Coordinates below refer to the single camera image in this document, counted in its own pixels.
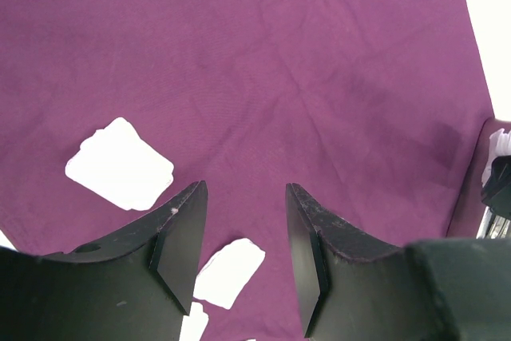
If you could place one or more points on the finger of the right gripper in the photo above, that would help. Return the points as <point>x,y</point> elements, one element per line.
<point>496,192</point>

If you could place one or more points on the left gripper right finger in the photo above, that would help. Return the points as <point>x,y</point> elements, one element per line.
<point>353,286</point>

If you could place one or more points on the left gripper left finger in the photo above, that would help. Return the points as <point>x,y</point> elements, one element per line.
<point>135,283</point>

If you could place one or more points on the white gauze pad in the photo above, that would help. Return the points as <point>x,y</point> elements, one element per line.
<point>117,165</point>
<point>194,324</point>
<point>499,146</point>
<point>228,271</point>

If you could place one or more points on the stainless steel tray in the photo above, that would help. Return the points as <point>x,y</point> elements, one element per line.
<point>469,210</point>

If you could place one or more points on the purple cloth drape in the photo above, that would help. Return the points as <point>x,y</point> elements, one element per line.
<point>373,106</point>

